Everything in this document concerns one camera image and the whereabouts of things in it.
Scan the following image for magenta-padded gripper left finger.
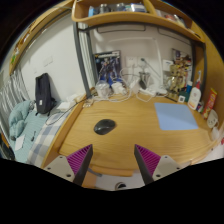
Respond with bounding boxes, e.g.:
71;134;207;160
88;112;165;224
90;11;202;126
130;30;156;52
43;143;94;187

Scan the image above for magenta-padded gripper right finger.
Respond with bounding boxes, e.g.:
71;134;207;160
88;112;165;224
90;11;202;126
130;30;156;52
133;143;183;185

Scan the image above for black computer mouse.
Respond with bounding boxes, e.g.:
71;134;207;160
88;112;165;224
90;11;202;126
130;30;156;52
93;118;117;136

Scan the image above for light blue mouse pad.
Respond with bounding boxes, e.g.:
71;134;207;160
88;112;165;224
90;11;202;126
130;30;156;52
153;102;200;131

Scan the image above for blue white checked blanket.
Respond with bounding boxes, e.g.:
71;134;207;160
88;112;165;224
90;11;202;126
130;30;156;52
26;111;73;168

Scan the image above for teal bed sheet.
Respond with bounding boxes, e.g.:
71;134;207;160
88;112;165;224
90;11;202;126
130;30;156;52
13;109;48;163

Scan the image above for white tissue box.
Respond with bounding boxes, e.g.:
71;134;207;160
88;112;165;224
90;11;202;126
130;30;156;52
57;93;86;113

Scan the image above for crumpled clear plastic bag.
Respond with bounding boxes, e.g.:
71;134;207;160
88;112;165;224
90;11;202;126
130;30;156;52
83;98;95;108

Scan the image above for white power strip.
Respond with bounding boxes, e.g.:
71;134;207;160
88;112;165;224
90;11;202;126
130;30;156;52
136;87;158;98

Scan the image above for white desk lamp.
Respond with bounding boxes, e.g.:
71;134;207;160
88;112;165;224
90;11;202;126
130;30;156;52
108;33;169;97

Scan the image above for teal pillow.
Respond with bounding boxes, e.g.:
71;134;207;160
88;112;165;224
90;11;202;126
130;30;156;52
8;99;34;139

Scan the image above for small blue red bottle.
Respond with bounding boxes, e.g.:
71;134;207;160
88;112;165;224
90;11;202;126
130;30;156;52
196;101;205;114

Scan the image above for clear domed plastic cup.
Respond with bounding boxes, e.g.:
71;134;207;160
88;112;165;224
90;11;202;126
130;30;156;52
95;80;111;99

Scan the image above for black backpack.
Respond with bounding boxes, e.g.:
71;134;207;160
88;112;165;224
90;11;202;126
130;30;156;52
34;73;57;116

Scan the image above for white printed mug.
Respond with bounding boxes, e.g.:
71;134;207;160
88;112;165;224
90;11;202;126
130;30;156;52
206;109;220;130

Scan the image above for white red-pump lotion bottle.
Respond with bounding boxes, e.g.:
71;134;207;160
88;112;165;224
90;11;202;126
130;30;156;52
187;79;203;111

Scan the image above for white charger block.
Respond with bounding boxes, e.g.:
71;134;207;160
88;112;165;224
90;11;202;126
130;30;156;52
111;82;126;96

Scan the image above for brown brick-built tree figure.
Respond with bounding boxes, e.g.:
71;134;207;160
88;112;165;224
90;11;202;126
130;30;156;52
167;61;188;98

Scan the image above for wooden overhead shelf unit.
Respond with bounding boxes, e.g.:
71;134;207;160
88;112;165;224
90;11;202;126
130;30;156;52
71;0;205;43

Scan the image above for black cable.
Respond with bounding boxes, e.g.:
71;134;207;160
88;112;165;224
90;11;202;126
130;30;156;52
44;105;75;127

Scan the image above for tangled white cables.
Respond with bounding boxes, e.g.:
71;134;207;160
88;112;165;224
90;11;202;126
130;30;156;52
93;68;158;104

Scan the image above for white wall-mounted box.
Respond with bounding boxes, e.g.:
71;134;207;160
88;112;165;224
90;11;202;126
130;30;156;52
162;59;174;72

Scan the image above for grey metal desk frame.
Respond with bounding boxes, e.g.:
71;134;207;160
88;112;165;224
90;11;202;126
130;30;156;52
72;22;208;99

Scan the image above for white wall socket panel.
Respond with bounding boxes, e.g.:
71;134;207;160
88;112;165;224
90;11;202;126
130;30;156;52
125;55;138;67

